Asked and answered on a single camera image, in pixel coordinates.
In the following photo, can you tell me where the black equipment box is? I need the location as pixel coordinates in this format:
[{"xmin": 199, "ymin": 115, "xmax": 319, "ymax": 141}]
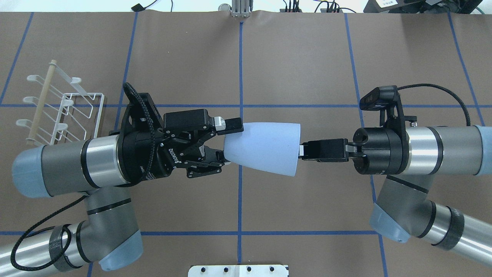
[{"xmin": 363, "ymin": 0, "xmax": 482, "ymax": 14}]

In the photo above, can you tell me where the black cable hub right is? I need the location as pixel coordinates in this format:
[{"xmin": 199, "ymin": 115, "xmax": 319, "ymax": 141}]
[{"xmin": 321, "ymin": 0, "xmax": 342, "ymax": 13}]

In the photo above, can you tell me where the black cable hub left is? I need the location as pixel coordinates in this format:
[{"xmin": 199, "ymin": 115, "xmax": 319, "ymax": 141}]
[{"xmin": 279, "ymin": 0, "xmax": 302, "ymax": 13}]

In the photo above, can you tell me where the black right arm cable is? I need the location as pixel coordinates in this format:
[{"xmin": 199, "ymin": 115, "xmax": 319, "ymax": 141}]
[{"xmin": 397, "ymin": 83, "xmax": 472, "ymax": 127}]

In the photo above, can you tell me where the black device with cable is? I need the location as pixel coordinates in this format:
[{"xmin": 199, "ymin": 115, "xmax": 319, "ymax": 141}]
[{"xmin": 131, "ymin": 3, "xmax": 146, "ymax": 12}]

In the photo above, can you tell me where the aluminium frame post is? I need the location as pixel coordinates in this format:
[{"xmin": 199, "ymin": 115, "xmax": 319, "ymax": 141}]
[{"xmin": 231, "ymin": 0, "xmax": 254, "ymax": 18}]

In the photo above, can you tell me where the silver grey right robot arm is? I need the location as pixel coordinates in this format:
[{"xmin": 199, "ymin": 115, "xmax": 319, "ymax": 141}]
[{"xmin": 299, "ymin": 125, "xmax": 491, "ymax": 266}]

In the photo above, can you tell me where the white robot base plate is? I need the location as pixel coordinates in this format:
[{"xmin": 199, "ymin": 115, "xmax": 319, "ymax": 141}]
[{"xmin": 188, "ymin": 264, "xmax": 289, "ymax": 277}]

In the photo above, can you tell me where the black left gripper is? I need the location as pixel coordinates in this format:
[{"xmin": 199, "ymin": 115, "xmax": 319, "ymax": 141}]
[{"xmin": 118, "ymin": 109, "xmax": 244, "ymax": 181}]

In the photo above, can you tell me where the white wire cup holder rack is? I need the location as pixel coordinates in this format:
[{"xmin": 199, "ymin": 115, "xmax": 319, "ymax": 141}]
[{"xmin": 15, "ymin": 60, "xmax": 105, "ymax": 147}]

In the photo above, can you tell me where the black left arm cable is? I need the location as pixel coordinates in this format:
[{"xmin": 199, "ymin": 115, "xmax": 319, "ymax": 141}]
[{"xmin": 10, "ymin": 82, "xmax": 159, "ymax": 271}]

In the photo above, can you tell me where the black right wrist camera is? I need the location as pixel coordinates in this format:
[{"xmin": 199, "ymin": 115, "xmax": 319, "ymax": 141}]
[{"xmin": 359, "ymin": 85, "xmax": 417, "ymax": 131}]

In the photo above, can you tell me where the light blue plastic cup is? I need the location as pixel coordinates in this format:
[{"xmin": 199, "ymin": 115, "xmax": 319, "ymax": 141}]
[{"xmin": 223, "ymin": 122, "xmax": 301, "ymax": 177}]

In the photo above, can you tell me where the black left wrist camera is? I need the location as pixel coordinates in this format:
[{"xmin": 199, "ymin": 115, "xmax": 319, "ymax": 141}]
[{"xmin": 109, "ymin": 82, "xmax": 164, "ymax": 136}]

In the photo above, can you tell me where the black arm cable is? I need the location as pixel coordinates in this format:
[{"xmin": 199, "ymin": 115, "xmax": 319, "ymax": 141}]
[
  {"xmin": 10, "ymin": 82, "xmax": 159, "ymax": 271},
  {"xmin": 397, "ymin": 83, "xmax": 472, "ymax": 127}
]

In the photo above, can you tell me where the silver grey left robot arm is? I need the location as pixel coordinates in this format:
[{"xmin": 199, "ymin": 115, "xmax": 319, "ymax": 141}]
[{"xmin": 1, "ymin": 107, "xmax": 244, "ymax": 277}]

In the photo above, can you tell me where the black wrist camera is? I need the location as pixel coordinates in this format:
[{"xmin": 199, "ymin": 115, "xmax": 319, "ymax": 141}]
[
  {"xmin": 109, "ymin": 82, "xmax": 164, "ymax": 136},
  {"xmin": 359, "ymin": 85, "xmax": 417, "ymax": 131}
]

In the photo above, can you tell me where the black cable hub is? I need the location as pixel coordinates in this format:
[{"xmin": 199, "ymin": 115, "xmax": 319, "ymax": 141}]
[
  {"xmin": 321, "ymin": 0, "xmax": 342, "ymax": 13},
  {"xmin": 279, "ymin": 0, "xmax": 302, "ymax": 13}
]

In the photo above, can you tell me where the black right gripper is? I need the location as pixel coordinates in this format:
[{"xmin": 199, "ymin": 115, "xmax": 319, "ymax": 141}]
[{"xmin": 298, "ymin": 127, "xmax": 409, "ymax": 175}]

